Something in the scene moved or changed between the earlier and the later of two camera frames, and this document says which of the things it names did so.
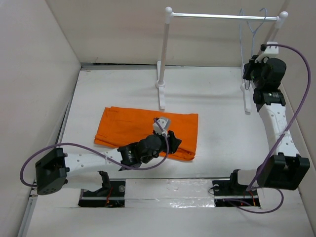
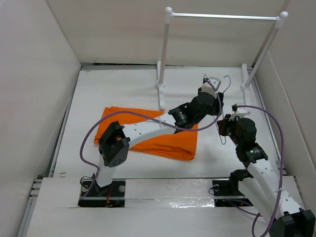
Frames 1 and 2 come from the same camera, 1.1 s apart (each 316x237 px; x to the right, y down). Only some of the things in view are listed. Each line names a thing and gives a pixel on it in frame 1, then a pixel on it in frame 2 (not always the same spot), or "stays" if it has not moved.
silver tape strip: [169, 193] stays
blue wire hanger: [253, 31] → [224, 141]
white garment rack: [170, 16] stays
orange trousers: [118, 126] stays
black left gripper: [173, 141] → [216, 106]
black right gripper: [252, 64] → [219, 124]
